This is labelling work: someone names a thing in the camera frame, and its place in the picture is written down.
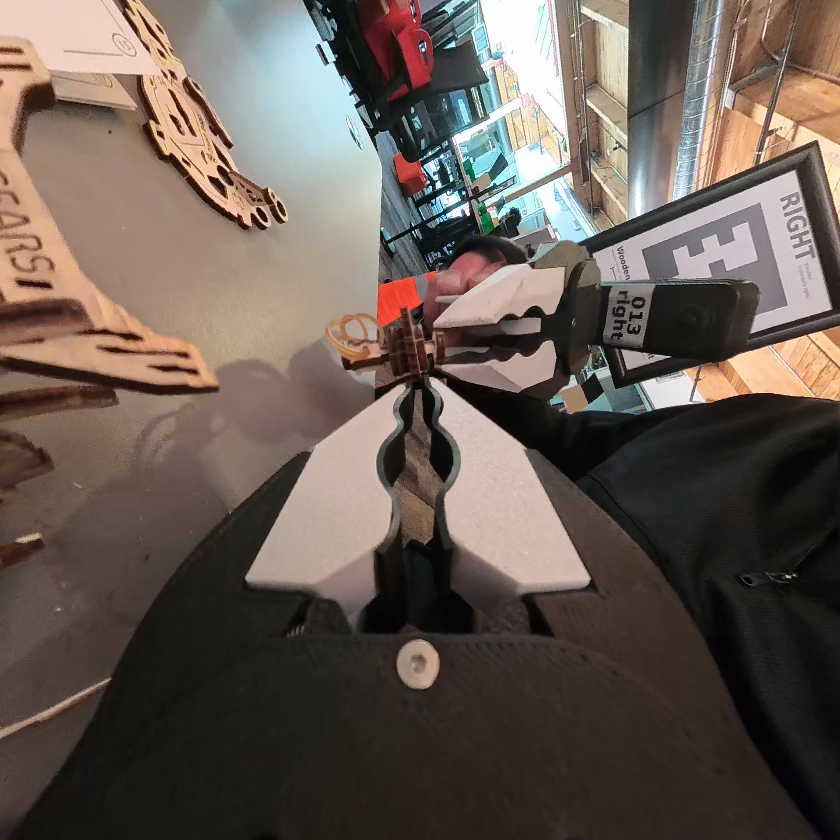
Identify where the black framed marker sign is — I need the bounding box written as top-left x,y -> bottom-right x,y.
579,140 -> 840,389

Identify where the partly built wooden model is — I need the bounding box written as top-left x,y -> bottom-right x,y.
0,36 -> 221,421

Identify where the silver ventilation duct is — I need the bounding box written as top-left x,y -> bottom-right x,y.
626,0 -> 726,221

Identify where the flat wooden car body panel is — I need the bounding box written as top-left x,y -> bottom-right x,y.
121,0 -> 290,232

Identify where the orange red object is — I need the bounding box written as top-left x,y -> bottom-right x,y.
376,271 -> 438,328

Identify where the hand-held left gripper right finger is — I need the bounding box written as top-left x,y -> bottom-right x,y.
422,379 -> 593,618

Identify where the thin white cord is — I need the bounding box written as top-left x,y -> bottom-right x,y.
0,678 -> 112,740

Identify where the red plastic crate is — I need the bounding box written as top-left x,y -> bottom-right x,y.
366,0 -> 436,101

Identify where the open instruction booklet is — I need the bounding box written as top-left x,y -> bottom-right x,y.
0,0 -> 163,110

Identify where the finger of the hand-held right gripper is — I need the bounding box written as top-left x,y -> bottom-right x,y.
434,343 -> 562,396
432,261 -> 571,331

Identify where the person's right hand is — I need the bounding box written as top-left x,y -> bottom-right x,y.
422,251 -> 526,324

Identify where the tan rubber band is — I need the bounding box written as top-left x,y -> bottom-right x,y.
324,311 -> 386,370

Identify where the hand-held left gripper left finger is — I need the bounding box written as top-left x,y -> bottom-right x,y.
244,382 -> 416,627

